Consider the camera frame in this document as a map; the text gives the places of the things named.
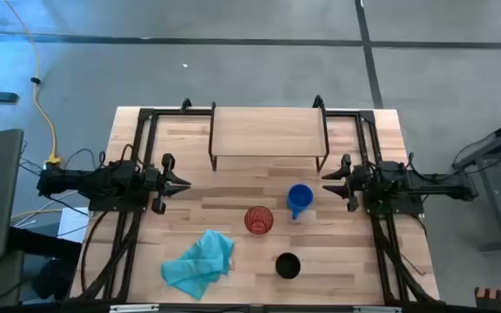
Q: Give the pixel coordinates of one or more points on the red faceted plastic tumbler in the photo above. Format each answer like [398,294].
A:
[259,219]

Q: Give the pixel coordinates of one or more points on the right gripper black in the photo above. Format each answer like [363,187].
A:
[357,182]

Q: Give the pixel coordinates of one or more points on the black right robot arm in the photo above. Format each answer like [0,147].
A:
[407,182]

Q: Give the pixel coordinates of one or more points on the silver metal bracket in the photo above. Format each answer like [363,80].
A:
[133,308]
[376,309]

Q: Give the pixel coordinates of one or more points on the white paper sheet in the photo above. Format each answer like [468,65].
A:
[72,224]

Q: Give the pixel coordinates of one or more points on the black allen key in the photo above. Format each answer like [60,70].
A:
[412,264]

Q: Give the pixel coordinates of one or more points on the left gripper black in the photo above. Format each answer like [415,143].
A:
[155,182]

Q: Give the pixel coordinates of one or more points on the black aluminium table frame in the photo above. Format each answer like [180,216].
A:
[172,112]

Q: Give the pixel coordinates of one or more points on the teal knitted cloth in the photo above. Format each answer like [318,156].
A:
[198,265]

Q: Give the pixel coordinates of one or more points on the black table clamp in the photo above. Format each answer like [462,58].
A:
[185,105]
[318,102]

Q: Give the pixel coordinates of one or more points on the black cup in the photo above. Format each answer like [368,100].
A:
[287,265]

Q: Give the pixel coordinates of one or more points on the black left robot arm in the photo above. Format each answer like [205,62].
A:
[102,182]

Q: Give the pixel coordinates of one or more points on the black bag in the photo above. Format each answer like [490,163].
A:
[46,245]

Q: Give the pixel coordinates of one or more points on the wooden shelf black metal legs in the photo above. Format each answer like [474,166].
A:
[268,130]

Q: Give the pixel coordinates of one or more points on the blue plastic mug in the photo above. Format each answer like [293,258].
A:
[300,195]

